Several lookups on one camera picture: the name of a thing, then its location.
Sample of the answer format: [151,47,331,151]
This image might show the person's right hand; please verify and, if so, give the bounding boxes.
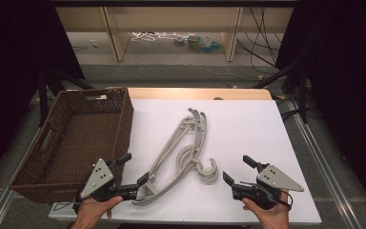
[241,190,290,229]

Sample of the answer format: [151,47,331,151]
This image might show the person's left hand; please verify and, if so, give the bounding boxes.
[72,196,123,229]

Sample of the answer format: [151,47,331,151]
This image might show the metal floor rail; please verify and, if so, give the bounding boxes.
[284,97,365,229]
[0,127,43,229]

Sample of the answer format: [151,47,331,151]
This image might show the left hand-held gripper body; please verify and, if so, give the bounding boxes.
[74,157,140,204]

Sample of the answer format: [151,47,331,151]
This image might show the light wooden table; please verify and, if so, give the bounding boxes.
[108,87,273,101]

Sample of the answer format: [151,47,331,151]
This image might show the light wooden shelf unit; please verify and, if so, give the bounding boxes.
[55,6,295,63]

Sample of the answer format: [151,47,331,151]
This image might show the grey plastic hanger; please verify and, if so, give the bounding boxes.
[144,108,215,192]
[139,109,217,199]
[132,112,218,206]

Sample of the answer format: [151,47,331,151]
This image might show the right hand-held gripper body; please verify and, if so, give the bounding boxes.
[232,163,305,211]

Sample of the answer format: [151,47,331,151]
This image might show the thin white floor cable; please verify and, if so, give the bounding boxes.
[184,63,259,81]

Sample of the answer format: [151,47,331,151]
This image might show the white board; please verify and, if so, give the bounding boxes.
[49,98,322,225]

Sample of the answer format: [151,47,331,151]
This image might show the colourful plastic toys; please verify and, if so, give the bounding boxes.
[173,33,226,54]

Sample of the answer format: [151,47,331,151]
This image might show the brown wicker basket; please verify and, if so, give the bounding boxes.
[9,87,135,204]

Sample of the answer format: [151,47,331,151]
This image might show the black metal stand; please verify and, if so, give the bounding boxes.
[37,65,95,128]
[253,61,310,124]

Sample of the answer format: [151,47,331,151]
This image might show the white cord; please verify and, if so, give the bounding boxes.
[131,31,179,43]

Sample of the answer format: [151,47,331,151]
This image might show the bundle of black cables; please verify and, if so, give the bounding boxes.
[236,6,284,74]

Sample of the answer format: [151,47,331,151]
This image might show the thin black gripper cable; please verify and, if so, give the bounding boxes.
[239,180,294,210]

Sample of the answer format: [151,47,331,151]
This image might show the black curtain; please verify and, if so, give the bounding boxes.
[0,0,85,192]
[274,0,366,220]

